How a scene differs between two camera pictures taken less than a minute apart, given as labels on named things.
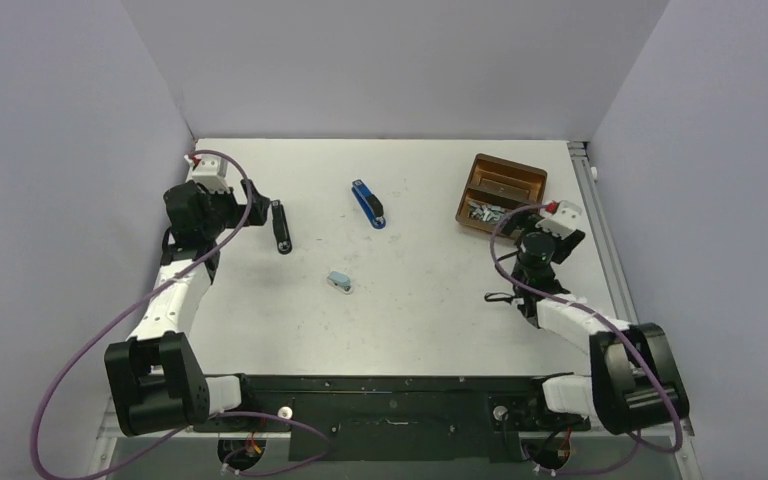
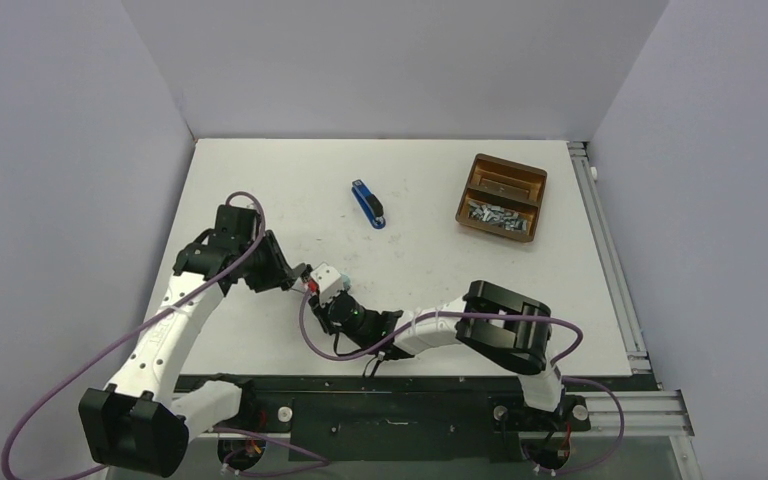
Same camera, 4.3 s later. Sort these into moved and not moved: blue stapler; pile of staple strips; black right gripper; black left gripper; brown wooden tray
Moved: black left gripper; black right gripper
Not moved: blue stapler; pile of staple strips; brown wooden tray
